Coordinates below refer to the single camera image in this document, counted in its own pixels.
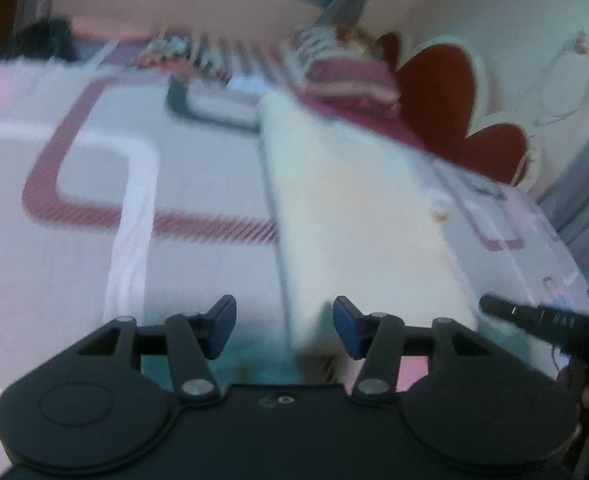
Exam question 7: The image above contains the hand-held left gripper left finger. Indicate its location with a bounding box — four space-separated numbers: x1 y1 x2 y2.
77 295 238 406

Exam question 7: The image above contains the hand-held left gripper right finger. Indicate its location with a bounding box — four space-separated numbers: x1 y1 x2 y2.
333 296 496 404

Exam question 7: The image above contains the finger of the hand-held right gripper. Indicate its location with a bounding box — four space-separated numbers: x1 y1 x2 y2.
478 294 545 333

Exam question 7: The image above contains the cream garment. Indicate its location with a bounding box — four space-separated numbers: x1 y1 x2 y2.
257 89 481 356

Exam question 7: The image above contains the striped clothes pile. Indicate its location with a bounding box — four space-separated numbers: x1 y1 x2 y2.
128 34 238 82

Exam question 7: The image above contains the pink patterned blanket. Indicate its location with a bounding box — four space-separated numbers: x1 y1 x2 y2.
0 52 589 411

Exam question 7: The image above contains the pink striped bedsheet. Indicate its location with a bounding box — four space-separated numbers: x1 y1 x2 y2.
72 15 432 153

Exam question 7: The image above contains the red and cream headboard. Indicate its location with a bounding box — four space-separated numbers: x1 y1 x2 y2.
378 31 545 196

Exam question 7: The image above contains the white folded cloth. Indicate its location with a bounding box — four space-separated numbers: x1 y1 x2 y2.
226 74 271 97

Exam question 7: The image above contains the striped pink pillow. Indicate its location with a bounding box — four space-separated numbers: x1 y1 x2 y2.
283 27 404 117

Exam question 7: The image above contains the colourful floral pillow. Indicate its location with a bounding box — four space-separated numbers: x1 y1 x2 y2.
343 27 387 62

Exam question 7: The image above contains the black bag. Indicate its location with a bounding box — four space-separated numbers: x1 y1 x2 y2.
3 16 79 62

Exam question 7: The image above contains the white wall cable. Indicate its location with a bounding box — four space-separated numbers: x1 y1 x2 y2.
534 29 589 127

